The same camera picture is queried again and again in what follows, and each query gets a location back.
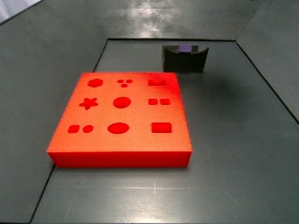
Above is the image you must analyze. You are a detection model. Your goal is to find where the purple rectangular block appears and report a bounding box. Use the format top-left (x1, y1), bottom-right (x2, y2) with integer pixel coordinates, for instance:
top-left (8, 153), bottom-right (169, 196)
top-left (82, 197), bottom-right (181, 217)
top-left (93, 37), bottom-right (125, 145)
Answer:
top-left (179, 44), bottom-right (193, 53)

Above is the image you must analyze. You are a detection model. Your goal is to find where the red foam shape board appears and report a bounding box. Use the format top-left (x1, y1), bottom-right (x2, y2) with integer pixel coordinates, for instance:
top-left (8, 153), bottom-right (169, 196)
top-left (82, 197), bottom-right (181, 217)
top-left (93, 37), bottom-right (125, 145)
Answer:
top-left (47, 72), bottom-right (193, 168)

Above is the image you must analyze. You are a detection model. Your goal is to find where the black curved fixture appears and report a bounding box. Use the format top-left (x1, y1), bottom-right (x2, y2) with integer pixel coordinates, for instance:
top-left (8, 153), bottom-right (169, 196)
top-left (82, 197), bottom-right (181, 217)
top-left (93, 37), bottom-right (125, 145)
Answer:
top-left (163, 45), bottom-right (210, 73)

